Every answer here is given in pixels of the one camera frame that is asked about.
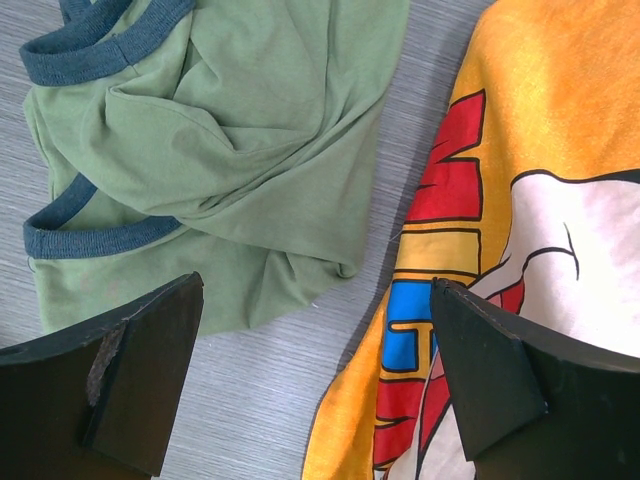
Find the green shirt with blue trim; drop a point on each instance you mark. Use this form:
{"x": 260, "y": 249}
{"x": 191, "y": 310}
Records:
{"x": 235, "y": 139}

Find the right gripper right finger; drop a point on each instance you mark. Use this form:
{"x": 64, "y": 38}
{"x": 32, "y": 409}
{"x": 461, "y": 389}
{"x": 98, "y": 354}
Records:
{"x": 532, "y": 403}

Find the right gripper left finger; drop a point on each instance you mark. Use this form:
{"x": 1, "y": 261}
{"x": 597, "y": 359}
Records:
{"x": 98, "y": 400}

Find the orange Mickey Mouse towel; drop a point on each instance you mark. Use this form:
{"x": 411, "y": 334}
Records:
{"x": 530, "y": 199}

